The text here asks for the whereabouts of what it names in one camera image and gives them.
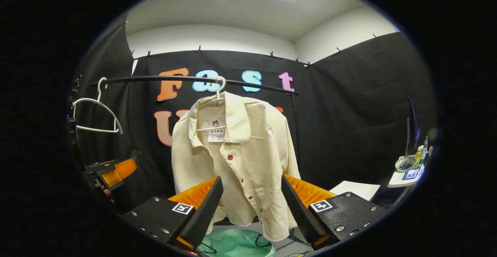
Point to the round grey-green bowl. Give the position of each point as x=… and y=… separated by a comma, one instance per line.
x=404, y=164

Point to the white flat board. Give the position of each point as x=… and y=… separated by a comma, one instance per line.
x=357, y=190

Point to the green bottle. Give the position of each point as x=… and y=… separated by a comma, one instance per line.
x=425, y=146

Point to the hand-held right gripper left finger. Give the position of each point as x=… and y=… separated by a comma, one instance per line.
x=205, y=210

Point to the green laundry hamper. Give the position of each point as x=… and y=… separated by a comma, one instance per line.
x=233, y=245

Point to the black backdrop cloth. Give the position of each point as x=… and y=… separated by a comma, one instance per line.
x=349, y=113

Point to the yellow bottle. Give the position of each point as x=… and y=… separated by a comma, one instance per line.
x=418, y=156

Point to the white plastic hanger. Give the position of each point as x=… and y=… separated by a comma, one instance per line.
x=86, y=100
x=221, y=90

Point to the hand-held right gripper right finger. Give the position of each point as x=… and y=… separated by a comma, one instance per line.
x=299, y=210

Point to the small white table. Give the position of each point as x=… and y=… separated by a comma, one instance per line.
x=396, y=180

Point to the blue and white card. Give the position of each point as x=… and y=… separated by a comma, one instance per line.
x=411, y=174

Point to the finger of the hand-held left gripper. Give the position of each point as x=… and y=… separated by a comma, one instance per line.
x=118, y=173

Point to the cream button shirt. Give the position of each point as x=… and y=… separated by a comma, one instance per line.
x=252, y=152

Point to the black clothes rack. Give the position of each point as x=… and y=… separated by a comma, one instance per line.
x=155, y=79

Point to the white paper hang tag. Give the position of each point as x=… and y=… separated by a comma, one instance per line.
x=216, y=134

